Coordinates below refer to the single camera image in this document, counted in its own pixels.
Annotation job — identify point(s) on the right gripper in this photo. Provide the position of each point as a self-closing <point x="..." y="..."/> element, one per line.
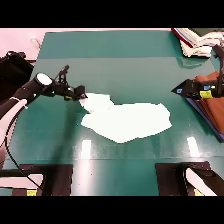
<point x="191" y="88"/>

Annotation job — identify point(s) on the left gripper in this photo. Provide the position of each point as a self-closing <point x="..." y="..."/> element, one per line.
<point x="74" y="92"/>

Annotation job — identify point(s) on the white garment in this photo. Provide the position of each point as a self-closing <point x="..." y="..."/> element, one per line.
<point x="130" y="121"/>

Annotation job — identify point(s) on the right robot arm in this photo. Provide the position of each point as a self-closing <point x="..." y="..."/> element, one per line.
<point x="196" y="178"/>

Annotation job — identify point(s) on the orange garment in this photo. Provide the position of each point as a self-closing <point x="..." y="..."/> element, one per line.
<point x="216" y="110"/>

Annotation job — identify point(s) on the blue garment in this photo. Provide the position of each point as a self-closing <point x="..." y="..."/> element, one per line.
<point x="208" y="121"/>

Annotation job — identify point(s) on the heap of clothes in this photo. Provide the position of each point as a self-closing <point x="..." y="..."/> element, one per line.
<point x="200" y="45"/>

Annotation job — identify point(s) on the black bag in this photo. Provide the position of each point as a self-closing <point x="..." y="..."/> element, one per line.
<point x="13" y="73"/>

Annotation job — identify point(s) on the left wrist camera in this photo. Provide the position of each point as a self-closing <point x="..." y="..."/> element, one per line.
<point x="62" y="77"/>

